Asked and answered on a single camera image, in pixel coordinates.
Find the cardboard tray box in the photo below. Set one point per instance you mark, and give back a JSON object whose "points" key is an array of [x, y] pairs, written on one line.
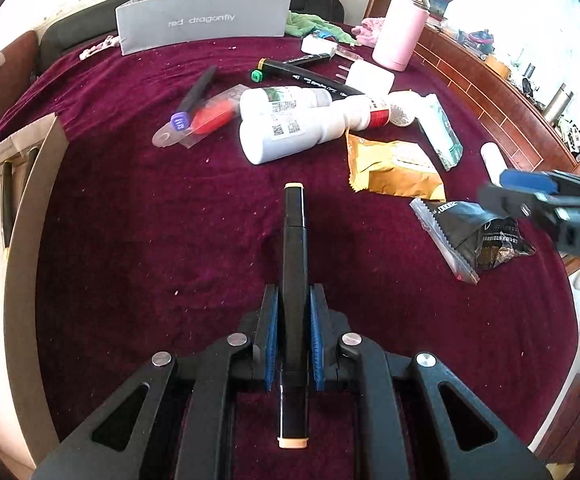
{"points": [[27, 433]]}

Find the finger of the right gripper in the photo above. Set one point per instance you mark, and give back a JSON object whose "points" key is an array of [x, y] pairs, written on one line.
{"points": [[519, 202], [529, 182]]}

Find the red item clear packet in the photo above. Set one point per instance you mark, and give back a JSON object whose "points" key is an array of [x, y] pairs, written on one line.
{"points": [[210, 116]]}

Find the white bottle red label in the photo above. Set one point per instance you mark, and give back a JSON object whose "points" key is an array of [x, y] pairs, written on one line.
{"points": [[365, 112]]}

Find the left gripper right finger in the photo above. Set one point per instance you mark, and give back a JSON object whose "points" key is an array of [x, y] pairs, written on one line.
{"points": [[323, 341]]}

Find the large white pill bottle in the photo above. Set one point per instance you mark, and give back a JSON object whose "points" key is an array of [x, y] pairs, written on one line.
{"points": [[285, 134]]}

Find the black snack packet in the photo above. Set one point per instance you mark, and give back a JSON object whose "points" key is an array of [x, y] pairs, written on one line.
{"points": [[470, 239]]}

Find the pink cloth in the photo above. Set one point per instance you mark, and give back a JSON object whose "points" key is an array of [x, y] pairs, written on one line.
{"points": [[368, 31]]}

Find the yellow snack packet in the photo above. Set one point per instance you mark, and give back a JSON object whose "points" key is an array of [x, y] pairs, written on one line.
{"points": [[396, 168]]}

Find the wooden brick pattern ledge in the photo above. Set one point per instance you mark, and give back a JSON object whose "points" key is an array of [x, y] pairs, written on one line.
{"points": [[519, 129]]}

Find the green cloth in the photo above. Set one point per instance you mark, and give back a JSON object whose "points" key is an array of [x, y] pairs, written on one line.
{"points": [[301, 25]]}

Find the grey red dragonfly box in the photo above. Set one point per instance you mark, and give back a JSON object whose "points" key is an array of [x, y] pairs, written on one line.
{"points": [[148, 24]]}

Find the white cylinder roll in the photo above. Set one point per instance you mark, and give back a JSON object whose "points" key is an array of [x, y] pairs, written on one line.
{"points": [[493, 161]]}

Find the black marker beige caps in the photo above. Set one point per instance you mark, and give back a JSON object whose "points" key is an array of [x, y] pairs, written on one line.
{"points": [[294, 341]]}

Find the white bottle green label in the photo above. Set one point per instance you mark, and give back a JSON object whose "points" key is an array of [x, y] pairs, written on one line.
{"points": [[262, 102]]}

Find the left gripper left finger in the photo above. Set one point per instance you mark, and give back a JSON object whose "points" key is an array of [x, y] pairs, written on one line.
{"points": [[265, 338]]}

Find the black marker green cap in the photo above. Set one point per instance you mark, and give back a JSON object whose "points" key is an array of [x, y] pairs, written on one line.
{"points": [[266, 67]]}

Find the maroon bed blanket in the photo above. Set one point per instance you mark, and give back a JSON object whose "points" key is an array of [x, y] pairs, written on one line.
{"points": [[145, 249]]}

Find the pink thermos bottle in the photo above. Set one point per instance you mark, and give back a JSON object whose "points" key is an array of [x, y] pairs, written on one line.
{"points": [[400, 32]]}

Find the black pen in tray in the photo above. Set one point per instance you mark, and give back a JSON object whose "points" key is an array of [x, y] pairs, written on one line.
{"points": [[7, 205]]}

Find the black marker purple cap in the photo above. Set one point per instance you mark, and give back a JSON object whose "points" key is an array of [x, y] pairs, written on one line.
{"points": [[188, 106]]}

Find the white usb charger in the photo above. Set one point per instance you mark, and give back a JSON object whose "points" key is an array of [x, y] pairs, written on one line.
{"points": [[313, 45]]}

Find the thin black pen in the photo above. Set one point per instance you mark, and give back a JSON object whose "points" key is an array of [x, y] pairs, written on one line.
{"points": [[309, 60]]}

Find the teal cartoon tissue pack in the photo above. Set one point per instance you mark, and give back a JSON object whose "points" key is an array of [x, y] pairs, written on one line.
{"points": [[439, 131]]}

